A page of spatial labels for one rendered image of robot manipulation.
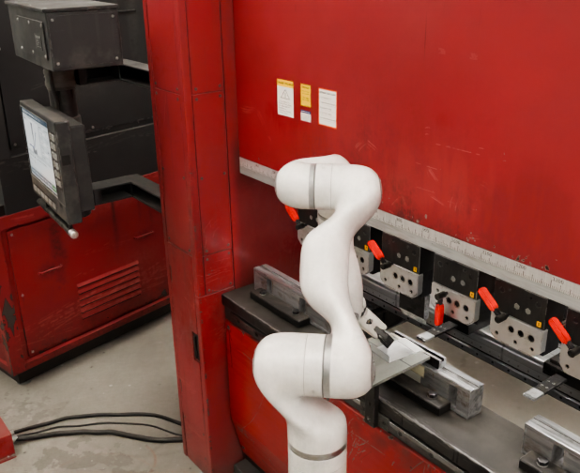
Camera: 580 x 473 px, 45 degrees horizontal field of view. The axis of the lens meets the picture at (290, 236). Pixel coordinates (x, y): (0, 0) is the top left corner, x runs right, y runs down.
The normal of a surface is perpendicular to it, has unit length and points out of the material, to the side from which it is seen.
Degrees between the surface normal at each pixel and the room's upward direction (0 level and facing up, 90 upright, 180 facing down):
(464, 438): 0
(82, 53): 90
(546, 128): 90
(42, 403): 0
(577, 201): 90
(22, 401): 0
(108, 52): 90
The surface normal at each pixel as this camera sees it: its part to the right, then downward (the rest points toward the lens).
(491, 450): -0.02, -0.92
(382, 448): -0.80, 0.25
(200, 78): 0.61, 0.29
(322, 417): 0.31, -0.68
